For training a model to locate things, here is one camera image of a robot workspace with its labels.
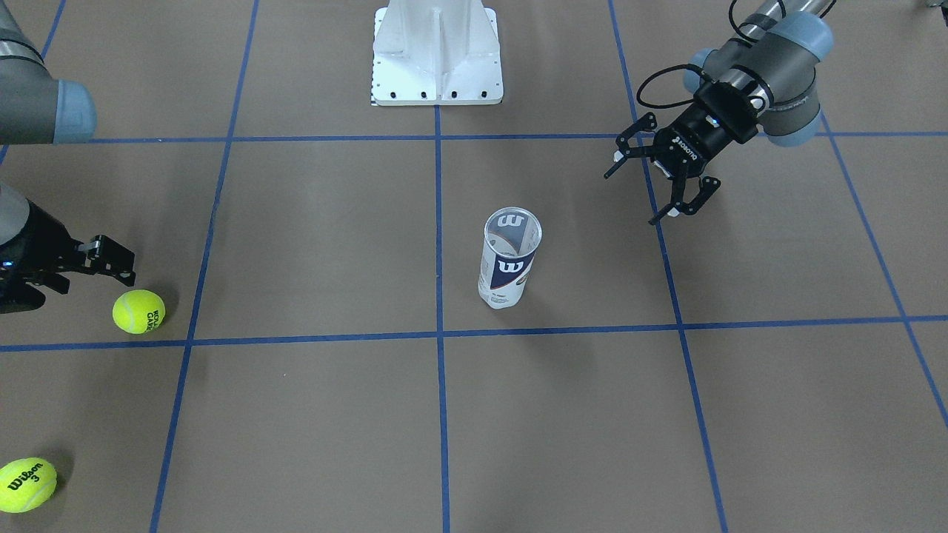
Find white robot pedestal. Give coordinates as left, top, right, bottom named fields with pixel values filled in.
left=370, top=1, right=504, bottom=106

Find clear tennis ball can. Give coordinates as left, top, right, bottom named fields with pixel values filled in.
left=478, top=207, right=543, bottom=309

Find brown paper table cover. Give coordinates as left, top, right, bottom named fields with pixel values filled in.
left=2, top=1, right=947, bottom=532

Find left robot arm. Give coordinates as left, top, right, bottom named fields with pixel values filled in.
left=612, top=1, right=834, bottom=225

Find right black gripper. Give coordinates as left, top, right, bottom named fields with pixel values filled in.
left=1, top=201, right=136, bottom=297

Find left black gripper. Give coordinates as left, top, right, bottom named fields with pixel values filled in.
left=604, top=105, right=740, bottom=225

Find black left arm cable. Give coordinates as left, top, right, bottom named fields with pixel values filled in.
left=635, top=0, right=749, bottom=110

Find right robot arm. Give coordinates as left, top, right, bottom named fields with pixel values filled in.
left=1, top=4, right=136, bottom=313

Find yellow Wilson tennis ball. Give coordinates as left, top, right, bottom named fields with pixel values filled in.
left=1, top=457, right=58, bottom=514

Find yellow tennis ball Garros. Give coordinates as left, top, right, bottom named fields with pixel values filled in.
left=112, top=289, right=166, bottom=335

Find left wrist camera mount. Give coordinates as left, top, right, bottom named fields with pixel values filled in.
left=693, top=78, right=772, bottom=144

